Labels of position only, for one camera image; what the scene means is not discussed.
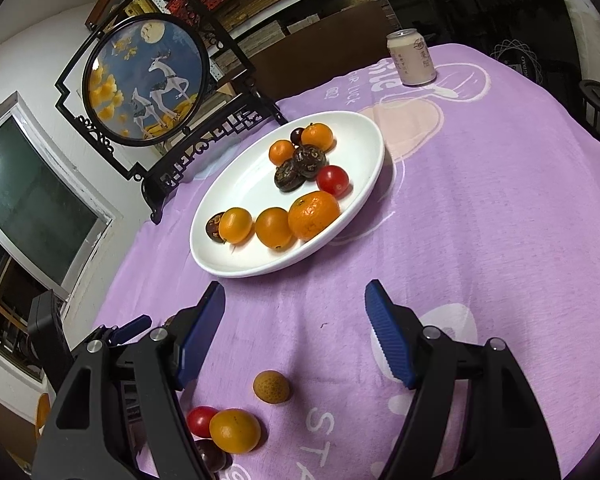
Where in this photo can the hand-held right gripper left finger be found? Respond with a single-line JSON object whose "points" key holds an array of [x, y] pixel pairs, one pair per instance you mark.
{"points": [[197, 335]]}

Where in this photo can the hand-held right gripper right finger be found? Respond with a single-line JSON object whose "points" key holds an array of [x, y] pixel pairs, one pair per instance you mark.
{"points": [[390, 332]]}

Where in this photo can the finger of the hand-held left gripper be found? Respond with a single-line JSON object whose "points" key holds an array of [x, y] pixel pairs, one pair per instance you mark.
{"points": [[132, 327]]}

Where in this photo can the red cherry tomato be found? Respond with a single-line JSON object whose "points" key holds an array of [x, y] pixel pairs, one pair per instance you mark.
{"points": [[332, 181], [200, 419]]}

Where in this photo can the tan longan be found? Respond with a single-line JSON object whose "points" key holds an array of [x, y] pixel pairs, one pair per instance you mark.
{"points": [[271, 386]]}

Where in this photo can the orange kumquat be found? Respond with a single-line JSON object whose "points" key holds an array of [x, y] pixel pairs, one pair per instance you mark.
{"points": [[236, 225], [235, 430], [274, 227]]}

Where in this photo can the dark brown date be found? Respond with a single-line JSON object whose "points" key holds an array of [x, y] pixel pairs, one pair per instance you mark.
{"points": [[213, 227], [287, 177], [310, 160]]}

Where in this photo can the dark red cherry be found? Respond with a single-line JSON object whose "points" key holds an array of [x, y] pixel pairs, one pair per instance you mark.
{"points": [[296, 135], [212, 458]]}

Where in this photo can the large mandarin orange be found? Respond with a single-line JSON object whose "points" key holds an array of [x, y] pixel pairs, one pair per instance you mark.
{"points": [[314, 215]]}

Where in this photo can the white oval plate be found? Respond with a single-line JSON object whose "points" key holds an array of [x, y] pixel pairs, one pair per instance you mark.
{"points": [[360, 160]]}

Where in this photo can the small mandarin orange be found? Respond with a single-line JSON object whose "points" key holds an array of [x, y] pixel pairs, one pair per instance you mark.
{"points": [[282, 152]]}

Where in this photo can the orange round object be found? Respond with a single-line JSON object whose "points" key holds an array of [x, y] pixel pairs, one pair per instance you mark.
{"points": [[42, 407]]}

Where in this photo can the glass window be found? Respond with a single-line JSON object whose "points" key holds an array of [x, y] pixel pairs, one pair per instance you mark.
{"points": [[35, 190]]}

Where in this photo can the purple printed blanket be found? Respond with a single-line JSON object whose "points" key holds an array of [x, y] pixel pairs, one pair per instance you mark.
{"points": [[480, 210]]}

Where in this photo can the round deer picture screen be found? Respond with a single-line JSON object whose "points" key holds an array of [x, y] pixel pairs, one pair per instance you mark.
{"points": [[145, 75]]}

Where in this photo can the beige drink can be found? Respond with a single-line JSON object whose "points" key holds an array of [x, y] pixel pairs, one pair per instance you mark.
{"points": [[412, 60]]}

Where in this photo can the brown wooden board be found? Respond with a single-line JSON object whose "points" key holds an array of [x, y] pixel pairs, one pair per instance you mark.
{"points": [[325, 55]]}

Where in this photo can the black panel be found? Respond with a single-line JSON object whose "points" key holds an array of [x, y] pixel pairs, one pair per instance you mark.
{"points": [[490, 20]]}

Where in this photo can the white metal shelf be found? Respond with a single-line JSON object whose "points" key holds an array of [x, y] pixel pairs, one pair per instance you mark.
{"points": [[290, 16]]}

